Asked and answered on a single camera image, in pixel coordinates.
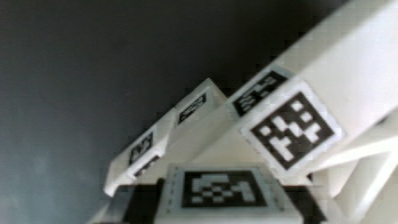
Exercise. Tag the white chair backrest part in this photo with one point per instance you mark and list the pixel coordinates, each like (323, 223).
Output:
(309, 120)

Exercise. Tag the white chair leg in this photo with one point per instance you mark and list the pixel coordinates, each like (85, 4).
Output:
(224, 195)
(146, 149)

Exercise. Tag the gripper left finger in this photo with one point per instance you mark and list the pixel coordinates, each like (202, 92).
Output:
(130, 208)

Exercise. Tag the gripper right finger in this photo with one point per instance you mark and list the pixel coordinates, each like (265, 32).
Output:
(305, 204)

